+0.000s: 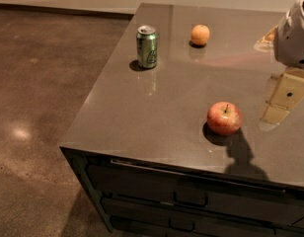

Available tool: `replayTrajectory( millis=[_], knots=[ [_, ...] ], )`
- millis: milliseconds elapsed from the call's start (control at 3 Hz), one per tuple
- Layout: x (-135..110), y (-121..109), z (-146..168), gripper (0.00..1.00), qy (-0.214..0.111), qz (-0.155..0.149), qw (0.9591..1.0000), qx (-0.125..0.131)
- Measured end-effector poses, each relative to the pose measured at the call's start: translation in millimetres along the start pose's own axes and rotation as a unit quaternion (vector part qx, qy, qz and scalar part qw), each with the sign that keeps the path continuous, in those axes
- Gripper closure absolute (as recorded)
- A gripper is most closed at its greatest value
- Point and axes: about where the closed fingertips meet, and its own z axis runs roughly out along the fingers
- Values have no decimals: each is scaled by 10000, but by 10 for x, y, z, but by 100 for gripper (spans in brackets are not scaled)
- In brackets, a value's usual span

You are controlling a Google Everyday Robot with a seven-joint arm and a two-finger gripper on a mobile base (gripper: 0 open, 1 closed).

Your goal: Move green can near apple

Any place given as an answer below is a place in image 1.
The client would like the green soda can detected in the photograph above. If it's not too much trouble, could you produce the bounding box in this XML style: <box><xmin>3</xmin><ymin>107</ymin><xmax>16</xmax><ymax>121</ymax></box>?
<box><xmin>136</xmin><ymin>25</ymin><xmax>158</xmax><ymax>69</ymax></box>

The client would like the dark cabinet with drawers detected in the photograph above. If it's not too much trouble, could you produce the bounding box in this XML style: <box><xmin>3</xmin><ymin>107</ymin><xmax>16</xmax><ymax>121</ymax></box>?
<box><xmin>60</xmin><ymin>4</ymin><xmax>304</xmax><ymax>237</ymax></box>

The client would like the red apple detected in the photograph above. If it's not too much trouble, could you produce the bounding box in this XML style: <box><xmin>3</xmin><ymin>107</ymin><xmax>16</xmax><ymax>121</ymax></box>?
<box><xmin>207</xmin><ymin>102</ymin><xmax>243</xmax><ymax>136</ymax></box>

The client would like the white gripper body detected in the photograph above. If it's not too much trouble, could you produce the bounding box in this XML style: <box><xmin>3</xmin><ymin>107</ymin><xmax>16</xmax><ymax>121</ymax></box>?
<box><xmin>274</xmin><ymin>0</ymin><xmax>304</xmax><ymax>69</ymax></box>

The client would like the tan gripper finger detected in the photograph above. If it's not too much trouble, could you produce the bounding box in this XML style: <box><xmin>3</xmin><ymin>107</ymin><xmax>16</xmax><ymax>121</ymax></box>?
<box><xmin>259</xmin><ymin>67</ymin><xmax>304</xmax><ymax>131</ymax></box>
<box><xmin>254</xmin><ymin>26</ymin><xmax>278</xmax><ymax>52</ymax></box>

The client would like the orange fruit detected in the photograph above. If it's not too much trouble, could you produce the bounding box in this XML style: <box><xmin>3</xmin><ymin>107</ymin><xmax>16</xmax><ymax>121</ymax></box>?
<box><xmin>190</xmin><ymin>25</ymin><xmax>210</xmax><ymax>45</ymax></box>

